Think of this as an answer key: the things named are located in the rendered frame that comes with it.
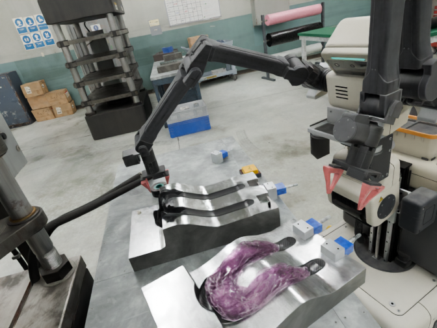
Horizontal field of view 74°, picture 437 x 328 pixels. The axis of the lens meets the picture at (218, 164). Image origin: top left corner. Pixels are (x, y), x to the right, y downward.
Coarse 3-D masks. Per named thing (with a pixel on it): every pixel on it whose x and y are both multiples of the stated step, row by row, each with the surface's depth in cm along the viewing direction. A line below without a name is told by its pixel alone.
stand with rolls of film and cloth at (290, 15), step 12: (276, 12) 575; (288, 12) 576; (300, 12) 584; (312, 12) 594; (264, 24) 573; (312, 24) 607; (264, 36) 582; (276, 36) 582; (288, 36) 590; (264, 48) 595; (300, 48) 620; (312, 48) 626
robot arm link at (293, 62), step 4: (288, 60) 107; (292, 60) 106; (296, 60) 106; (304, 60) 108; (292, 64) 105; (296, 64) 104; (300, 64) 104; (304, 64) 110; (308, 64) 106; (308, 68) 106; (312, 68) 106
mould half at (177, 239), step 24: (192, 192) 108; (240, 192) 106; (264, 192) 103; (144, 216) 108; (192, 216) 93; (240, 216) 94; (264, 216) 94; (144, 240) 96; (168, 240) 90; (192, 240) 92; (216, 240) 94; (144, 264) 92
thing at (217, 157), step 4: (232, 148) 153; (212, 152) 148; (216, 152) 147; (220, 152) 146; (224, 152) 148; (212, 156) 148; (216, 156) 145; (220, 156) 147; (224, 156) 149; (212, 160) 150; (216, 160) 147; (220, 160) 147
